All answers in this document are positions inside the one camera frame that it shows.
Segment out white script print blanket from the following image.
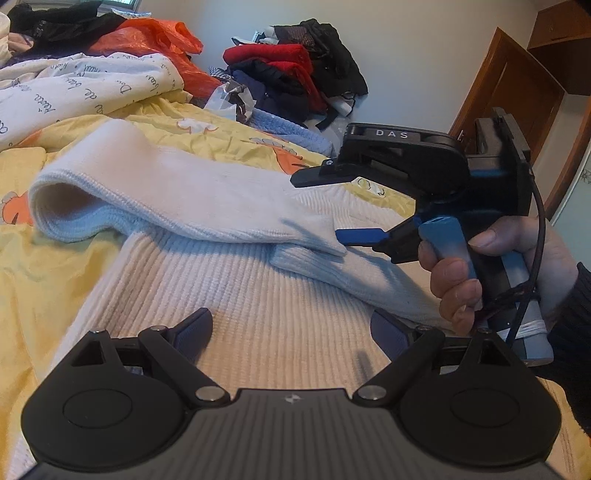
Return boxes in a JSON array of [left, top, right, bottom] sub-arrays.
[[0, 50, 195, 152]]

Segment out brown wooden cabinet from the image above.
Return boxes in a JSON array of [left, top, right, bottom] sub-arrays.
[[526, 0, 591, 96]]

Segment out brown wooden wardrobe frame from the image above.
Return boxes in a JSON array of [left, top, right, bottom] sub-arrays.
[[545, 99, 591, 222]]

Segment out person's right hand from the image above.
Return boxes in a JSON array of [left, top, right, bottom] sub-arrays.
[[418, 216, 580, 337]]

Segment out crumpled silver plastic bag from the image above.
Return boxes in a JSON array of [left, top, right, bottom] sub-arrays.
[[203, 80, 257, 123]]

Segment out orange plastic bag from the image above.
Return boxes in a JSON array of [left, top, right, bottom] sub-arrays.
[[90, 18, 223, 110]]

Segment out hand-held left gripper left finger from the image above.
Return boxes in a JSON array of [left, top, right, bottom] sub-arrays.
[[69, 308, 230, 408]]

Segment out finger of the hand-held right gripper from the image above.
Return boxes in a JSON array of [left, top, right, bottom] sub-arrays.
[[290, 159, 365, 188], [335, 215, 428, 265]]

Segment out black cable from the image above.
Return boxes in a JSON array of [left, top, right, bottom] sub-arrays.
[[475, 166, 546, 344]]

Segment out white knit sweater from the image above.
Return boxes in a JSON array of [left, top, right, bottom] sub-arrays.
[[7, 119, 462, 480]]

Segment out light blue fleece cloth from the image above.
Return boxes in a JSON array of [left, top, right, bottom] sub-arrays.
[[247, 109, 335, 158]]

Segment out yellow carrot print bedsheet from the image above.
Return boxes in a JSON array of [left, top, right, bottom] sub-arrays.
[[0, 90, 591, 480]]

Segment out pale blue wardrobe panel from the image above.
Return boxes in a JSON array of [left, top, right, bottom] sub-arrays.
[[551, 152, 591, 266]]

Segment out black clothing heap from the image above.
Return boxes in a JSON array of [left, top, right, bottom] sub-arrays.
[[7, 0, 127, 58]]

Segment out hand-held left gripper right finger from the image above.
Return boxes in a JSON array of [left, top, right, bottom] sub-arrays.
[[353, 310, 528, 408]]

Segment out brown wooden door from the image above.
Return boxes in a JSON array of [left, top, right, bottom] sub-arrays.
[[448, 27, 566, 155]]

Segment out red garment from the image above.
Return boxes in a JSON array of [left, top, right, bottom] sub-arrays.
[[223, 44, 326, 114]]

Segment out dark navy garment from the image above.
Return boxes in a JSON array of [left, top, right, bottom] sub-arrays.
[[228, 60, 315, 127]]

